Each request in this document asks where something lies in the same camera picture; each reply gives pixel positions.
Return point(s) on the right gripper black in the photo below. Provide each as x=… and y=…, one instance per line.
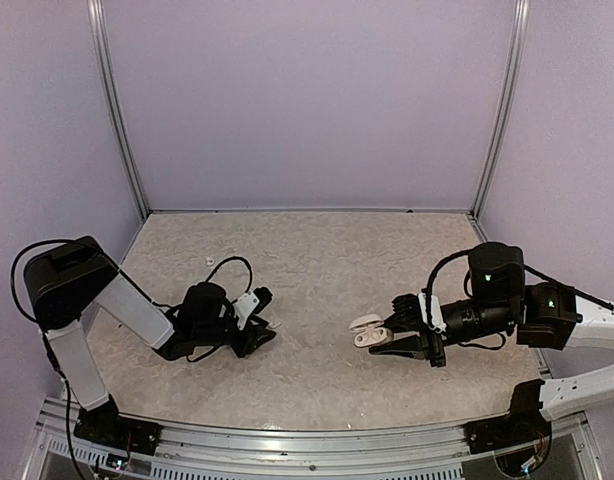
x=408, y=320

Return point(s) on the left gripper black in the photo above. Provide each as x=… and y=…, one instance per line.
x=248, y=342

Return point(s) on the white earbud charging case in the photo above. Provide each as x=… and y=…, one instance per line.
x=369, y=331

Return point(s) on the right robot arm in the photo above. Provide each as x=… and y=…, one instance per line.
x=505, y=297

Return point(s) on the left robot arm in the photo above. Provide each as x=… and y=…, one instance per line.
x=68, y=277

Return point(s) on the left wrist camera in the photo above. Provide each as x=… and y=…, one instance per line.
x=251, y=303

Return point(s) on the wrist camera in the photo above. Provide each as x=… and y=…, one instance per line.
x=251, y=303
x=431, y=313

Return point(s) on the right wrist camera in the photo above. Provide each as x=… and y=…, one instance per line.
x=431, y=313

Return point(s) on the curved aluminium front rail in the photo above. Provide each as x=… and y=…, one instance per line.
x=192, y=451

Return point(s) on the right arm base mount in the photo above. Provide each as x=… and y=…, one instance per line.
x=522, y=423

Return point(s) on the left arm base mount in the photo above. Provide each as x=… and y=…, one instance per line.
x=110, y=429

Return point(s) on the right aluminium corner post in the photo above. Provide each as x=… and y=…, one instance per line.
x=505, y=104

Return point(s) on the aluminium corner post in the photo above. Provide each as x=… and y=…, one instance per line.
x=505, y=104
x=96, y=15

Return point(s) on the left aluminium corner post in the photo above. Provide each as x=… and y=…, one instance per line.
x=96, y=15

